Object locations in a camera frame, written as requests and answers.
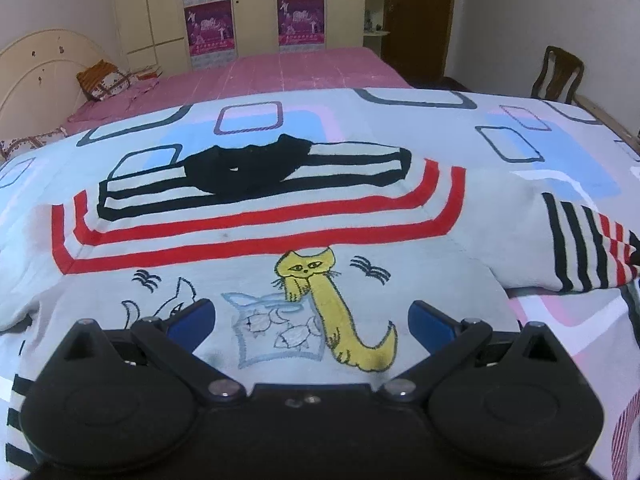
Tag white striped cat sweater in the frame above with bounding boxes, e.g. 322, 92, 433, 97
1, 134, 639, 479

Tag floral pillow at bed edge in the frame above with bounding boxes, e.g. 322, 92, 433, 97
0, 127, 68, 162

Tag patterned white bed quilt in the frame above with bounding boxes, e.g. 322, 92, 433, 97
1, 88, 639, 479

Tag cream corner shelf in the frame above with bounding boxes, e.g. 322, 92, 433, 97
363, 0, 390, 58

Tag orange patterned pillow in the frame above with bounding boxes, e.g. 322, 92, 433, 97
76, 60, 163, 102

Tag cream wooden headboard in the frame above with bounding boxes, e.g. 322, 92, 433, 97
0, 28, 128, 139

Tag dark brown wooden door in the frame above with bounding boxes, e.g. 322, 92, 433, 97
382, 0, 454, 88

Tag cream wardrobe with posters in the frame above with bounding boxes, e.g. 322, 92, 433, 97
114, 0, 366, 76

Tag pink bed sheet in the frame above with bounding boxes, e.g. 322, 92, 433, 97
62, 47, 410, 136

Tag brown wooden chair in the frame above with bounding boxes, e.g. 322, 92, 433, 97
530, 46, 585, 104

